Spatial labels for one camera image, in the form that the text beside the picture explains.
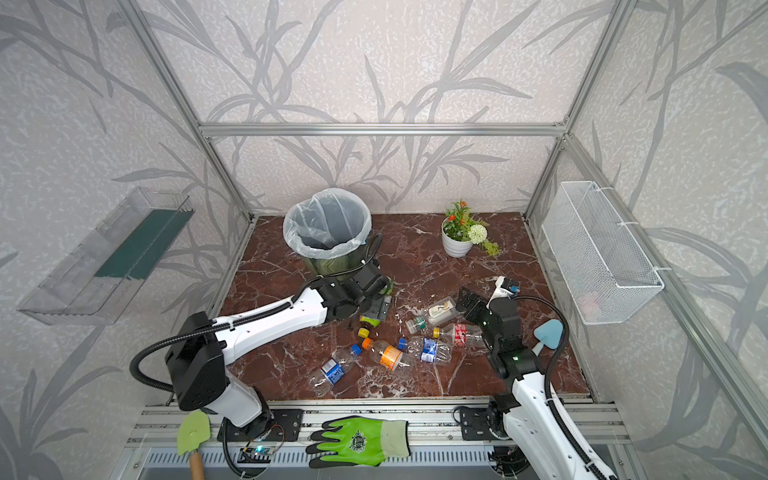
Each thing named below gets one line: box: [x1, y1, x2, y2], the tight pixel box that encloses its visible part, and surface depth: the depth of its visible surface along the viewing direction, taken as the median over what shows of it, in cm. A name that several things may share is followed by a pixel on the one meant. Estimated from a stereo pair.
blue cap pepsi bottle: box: [308, 344, 363, 397], surface depth 80 cm
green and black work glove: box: [306, 415, 411, 468], surface depth 72 cm
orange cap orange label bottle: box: [361, 338, 416, 373], surface depth 84 cm
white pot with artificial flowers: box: [441, 199, 502, 258], surface depth 101 cm
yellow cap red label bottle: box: [432, 323, 487, 351], surface depth 88 cm
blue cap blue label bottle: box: [398, 336, 453, 364], surface depth 84 cm
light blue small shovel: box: [532, 319, 563, 357], surface depth 90 cm
